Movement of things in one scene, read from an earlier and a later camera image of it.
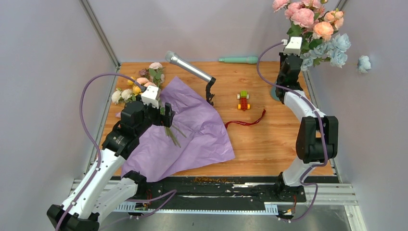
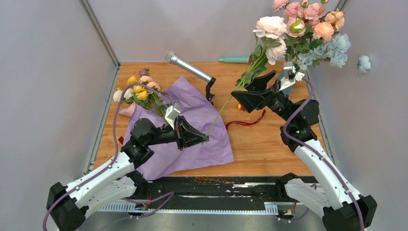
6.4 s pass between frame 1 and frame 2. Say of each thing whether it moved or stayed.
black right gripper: moved
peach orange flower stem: stayed
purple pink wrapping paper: stayed
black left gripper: moved
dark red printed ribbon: stayed
